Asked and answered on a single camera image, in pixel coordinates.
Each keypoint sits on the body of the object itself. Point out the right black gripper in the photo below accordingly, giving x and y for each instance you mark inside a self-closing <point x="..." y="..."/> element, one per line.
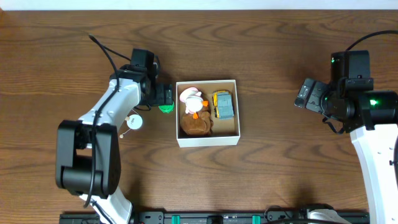
<point x="314" y="102"/>

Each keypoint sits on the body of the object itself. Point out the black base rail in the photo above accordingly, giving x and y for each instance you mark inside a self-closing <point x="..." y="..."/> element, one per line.
<point x="319" y="213"/>

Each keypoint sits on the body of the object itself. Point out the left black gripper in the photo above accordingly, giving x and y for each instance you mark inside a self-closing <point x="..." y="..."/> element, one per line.
<point x="166" y="96"/>

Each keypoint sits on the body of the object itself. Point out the green round toy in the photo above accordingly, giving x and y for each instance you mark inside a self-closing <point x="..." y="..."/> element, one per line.
<point x="167" y="108"/>

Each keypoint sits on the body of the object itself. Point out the brown plush bear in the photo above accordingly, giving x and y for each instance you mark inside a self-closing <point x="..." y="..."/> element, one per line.
<point x="197" y="127"/>

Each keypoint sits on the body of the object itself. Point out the pink white duck toy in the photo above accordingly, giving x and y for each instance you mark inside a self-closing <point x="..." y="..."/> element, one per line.
<point x="194" y="103"/>

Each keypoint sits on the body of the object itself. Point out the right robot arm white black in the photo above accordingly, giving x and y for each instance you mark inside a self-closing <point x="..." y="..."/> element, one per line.
<point x="370" y="118"/>

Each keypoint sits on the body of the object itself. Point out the white cardboard box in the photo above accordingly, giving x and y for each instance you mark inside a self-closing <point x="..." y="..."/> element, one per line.
<point x="224" y="132"/>

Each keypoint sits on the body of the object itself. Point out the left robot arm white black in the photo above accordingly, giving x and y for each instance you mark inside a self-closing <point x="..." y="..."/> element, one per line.
<point x="88" y="160"/>

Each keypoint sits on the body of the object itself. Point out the grey yellow toy truck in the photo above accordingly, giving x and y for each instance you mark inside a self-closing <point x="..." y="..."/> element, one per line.
<point x="222" y="101"/>

